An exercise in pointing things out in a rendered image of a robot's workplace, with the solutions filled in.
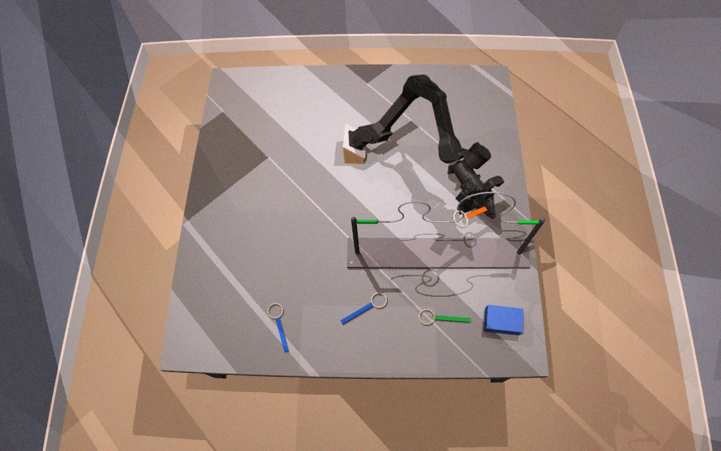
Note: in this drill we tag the grey loop with green handle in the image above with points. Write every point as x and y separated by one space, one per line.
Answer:
443 318

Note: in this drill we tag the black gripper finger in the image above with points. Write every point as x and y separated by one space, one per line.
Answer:
479 205
488 201

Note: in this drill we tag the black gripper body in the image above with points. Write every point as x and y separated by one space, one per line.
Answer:
486 187

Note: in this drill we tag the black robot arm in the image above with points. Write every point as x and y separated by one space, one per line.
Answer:
449 146

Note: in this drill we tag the blue handle with beige ring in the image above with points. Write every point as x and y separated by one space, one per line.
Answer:
280 329
364 308

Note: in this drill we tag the blue rectangular block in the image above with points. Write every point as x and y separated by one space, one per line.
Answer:
503 319

